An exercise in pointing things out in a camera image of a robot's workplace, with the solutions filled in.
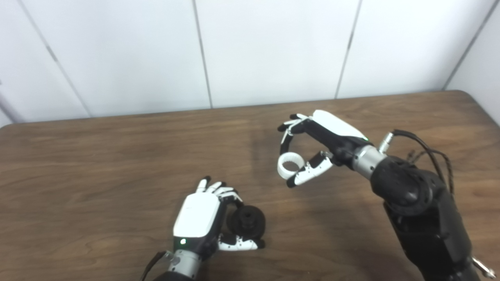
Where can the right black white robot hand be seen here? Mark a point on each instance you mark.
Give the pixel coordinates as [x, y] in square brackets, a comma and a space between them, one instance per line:
[336, 127]

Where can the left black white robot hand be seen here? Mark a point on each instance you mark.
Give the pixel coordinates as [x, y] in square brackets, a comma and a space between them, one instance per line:
[197, 214]

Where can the round black part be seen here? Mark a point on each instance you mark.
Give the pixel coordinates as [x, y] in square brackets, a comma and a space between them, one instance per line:
[248, 222]

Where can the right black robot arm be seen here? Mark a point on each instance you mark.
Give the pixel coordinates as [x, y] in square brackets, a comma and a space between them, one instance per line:
[422, 218]

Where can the grey corner post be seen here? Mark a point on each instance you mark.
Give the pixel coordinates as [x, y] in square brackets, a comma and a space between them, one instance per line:
[7, 105]

